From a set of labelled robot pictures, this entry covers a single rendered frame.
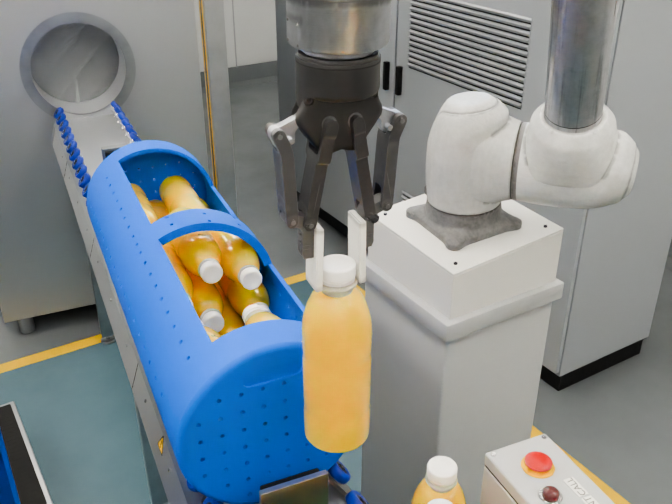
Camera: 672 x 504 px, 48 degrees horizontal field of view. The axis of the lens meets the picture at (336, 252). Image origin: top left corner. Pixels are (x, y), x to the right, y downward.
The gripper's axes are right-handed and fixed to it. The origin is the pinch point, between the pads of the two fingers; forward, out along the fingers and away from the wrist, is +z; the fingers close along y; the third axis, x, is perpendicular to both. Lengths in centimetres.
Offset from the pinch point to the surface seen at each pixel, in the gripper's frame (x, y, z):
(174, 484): -35, 14, 59
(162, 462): -42, 15, 61
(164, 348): -32.5, 13.6, 30.2
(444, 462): -0.6, -15.8, 34.7
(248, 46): -560, -154, 122
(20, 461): -136, 47, 134
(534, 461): 3.0, -27.3, 35.5
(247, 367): -18.2, 5.0, 25.9
